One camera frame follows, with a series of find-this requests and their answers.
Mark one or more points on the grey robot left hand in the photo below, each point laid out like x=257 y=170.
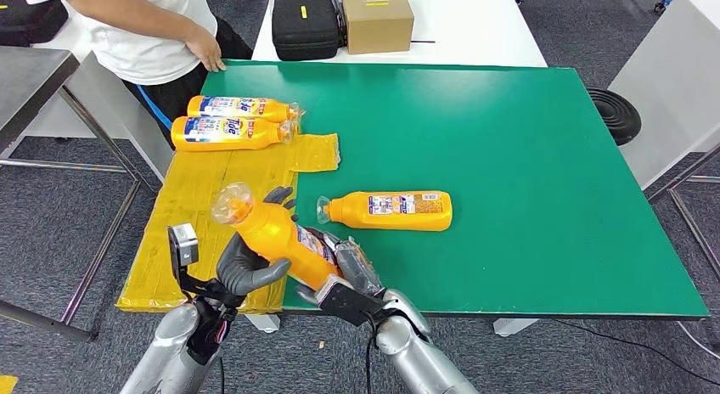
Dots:
x=239 y=270

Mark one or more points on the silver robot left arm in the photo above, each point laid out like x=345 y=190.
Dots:
x=169 y=352

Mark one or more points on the white table foot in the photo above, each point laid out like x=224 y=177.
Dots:
x=514 y=327
x=263 y=322

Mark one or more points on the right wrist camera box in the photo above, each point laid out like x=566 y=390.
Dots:
x=349 y=304

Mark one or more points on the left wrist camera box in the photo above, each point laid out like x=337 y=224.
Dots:
x=183 y=245

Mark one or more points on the person's right hand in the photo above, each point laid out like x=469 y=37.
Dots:
x=207 y=48

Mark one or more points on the yellow plastic sheet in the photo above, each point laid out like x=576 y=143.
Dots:
x=197 y=177

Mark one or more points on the black ribbed round stool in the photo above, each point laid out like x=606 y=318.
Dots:
x=613 y=114

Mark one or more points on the brown cardboard box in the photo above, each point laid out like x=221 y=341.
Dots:
x=378 y=26

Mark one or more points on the white table with metal legs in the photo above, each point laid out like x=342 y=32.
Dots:
x=669 y=71

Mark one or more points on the black hard case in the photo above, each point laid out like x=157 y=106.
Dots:
x=22 y=23
x=306 y=31

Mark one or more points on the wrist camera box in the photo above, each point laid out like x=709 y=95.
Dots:
x=349 y=304
x=183 y=245

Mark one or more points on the orange detergent bottle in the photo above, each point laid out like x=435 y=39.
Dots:
x=275 y=234
x=225 y=142
x=394 y=220
x=270 y=114

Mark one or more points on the person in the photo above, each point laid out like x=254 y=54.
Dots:
x=135 y=48

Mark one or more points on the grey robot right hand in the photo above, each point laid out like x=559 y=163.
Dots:
x=357 y=267

